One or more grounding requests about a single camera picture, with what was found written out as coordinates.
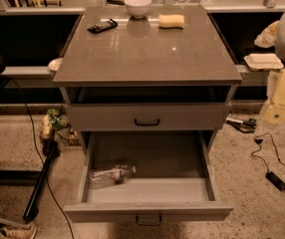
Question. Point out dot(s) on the black desk leg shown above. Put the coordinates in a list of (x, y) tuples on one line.
[(31, 210)]

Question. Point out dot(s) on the yellow sponge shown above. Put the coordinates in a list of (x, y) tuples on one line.
[(171, 21)]

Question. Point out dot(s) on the white foam takeout container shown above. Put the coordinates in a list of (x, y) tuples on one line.
[(263, 62)]

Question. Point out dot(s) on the white plate on ledge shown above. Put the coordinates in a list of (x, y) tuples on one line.
[(54, 65)]

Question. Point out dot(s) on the black lower drawer handle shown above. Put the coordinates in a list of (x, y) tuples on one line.
[(148, 220)]

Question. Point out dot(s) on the clear plastic water bottle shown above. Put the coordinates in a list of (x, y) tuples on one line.
[(113, 175)]

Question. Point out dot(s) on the open lower grey drawer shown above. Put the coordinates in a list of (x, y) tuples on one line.
[(173, 179)]

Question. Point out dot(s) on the tan shoe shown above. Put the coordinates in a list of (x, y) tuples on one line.
[(19, 233)]

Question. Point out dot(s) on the black remote control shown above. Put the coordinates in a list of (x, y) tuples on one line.
[(103, 26)]

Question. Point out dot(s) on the closed upper grey drawer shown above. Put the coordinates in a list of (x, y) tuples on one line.
[(121, 117)]

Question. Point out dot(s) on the grey drawer cabinet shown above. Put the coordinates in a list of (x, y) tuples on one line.
[(141, 63)]

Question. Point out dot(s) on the white bowl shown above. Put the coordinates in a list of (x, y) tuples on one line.
[(138, 8)]

